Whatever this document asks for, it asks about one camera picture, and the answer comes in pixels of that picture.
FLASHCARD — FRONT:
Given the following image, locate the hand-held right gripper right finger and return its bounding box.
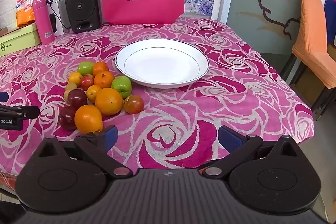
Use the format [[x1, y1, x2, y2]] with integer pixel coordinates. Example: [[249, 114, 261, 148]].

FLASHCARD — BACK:
[[202, 125, 302, 178]]

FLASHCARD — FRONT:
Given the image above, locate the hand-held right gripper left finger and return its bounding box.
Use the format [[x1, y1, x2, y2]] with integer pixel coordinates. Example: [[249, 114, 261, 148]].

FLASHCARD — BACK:
[[35, 125, 132, 178]]

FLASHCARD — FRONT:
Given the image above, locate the large orange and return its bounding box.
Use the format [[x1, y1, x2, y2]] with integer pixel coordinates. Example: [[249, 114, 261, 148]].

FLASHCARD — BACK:
[[75, 105, 103, 134], [95, 88, 123, 116]]

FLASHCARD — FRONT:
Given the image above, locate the red-green tomato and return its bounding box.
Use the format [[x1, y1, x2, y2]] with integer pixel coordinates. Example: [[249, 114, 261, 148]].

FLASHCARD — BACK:
[[124, 94, 145, 114]]

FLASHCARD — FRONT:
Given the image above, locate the dark red plum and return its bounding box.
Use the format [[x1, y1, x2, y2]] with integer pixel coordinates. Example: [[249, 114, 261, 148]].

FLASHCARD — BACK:
[[67, 89, 88, 109], [58, 106, 77, 131]]

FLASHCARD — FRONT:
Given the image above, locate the small yellow orange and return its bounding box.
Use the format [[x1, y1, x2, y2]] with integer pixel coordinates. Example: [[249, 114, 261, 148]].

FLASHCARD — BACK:
[[68, 71, 83, 85], [87, 85, 102, 103]]

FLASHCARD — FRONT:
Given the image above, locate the green apple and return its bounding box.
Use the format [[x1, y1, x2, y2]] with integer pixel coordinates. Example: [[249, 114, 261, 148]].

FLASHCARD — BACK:
[[78, 62, 94, 76], [111, 76, 132, 99]]

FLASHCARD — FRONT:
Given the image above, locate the red apple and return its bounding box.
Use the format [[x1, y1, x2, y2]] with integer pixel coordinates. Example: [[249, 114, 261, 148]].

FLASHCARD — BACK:
[[80, 74, 95, 90]]

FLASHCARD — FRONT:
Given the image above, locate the white plate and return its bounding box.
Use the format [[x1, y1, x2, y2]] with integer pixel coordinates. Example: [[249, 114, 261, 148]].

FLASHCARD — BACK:
[[115, 39, 210, 89]]

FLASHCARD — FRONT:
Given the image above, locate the pink rose tablecloth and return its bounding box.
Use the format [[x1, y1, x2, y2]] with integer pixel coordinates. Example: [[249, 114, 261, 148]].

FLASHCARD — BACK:
[[0, 15, 315, 191]]

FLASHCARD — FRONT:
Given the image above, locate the pale green box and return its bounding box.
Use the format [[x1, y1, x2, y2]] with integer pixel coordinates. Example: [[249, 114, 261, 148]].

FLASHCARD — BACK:
[[0, 22, 42, 57]]

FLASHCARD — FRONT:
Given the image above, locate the pink thermos bottle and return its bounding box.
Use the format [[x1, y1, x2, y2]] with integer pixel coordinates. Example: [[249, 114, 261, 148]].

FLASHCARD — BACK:
[[32, 0, 56, 45]]

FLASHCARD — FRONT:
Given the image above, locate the white carton box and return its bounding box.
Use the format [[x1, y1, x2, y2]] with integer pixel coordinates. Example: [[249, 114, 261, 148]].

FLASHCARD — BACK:
[[49, 0, 71, 36]]

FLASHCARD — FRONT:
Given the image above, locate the chair with orange cover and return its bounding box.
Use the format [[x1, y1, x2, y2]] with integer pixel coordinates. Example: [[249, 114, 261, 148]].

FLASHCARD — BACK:
[[280, 0, 336, 121]]

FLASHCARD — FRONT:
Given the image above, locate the black speaker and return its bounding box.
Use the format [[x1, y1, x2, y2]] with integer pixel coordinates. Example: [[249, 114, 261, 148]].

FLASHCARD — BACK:
[[63, 0, 102, 34]]

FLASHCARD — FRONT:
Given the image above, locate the blue fabric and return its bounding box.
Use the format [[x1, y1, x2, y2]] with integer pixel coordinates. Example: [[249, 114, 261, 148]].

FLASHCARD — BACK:
[[324, 0, 336, 46]]

